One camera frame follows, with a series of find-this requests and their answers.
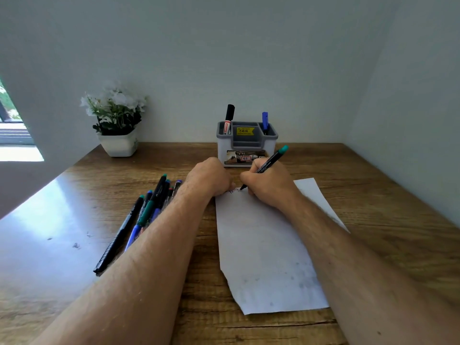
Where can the person's left hand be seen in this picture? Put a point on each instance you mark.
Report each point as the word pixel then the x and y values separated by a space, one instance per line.
pixel 210 177

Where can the person's right hand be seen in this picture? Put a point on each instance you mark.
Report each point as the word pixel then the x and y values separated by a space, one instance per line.
pixel 273 185

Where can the green cap slim marker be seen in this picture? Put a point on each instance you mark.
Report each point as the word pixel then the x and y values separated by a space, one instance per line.
pixel 273 159

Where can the blue cap slim marker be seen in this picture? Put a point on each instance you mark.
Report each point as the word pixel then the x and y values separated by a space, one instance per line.
pixel 265 120

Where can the white barrel black cap marker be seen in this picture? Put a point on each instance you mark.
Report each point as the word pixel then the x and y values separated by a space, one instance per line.
pixel 230 111

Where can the white paper sheet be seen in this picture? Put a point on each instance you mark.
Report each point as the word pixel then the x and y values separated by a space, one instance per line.
pixel 262 255

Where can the bunch of pens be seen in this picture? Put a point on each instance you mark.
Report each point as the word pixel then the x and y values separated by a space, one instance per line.
pixel 145 213

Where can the person's right forearm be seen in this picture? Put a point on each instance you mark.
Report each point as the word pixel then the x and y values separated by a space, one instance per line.
pixel 359 280

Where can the person's left forearm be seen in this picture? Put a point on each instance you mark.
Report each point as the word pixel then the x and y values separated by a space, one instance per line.
pixel 136 276

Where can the grey white desk organizer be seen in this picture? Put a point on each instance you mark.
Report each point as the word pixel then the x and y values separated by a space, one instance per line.
pixel 223 149

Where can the white potted flower plant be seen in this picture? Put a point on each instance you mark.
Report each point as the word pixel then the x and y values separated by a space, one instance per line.
pixel 116 146

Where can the green foliage outside window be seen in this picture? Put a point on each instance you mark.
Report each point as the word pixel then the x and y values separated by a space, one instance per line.
pixel 13 111

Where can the grey window frame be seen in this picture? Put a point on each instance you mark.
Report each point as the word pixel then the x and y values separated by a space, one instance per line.
pixel 16 134

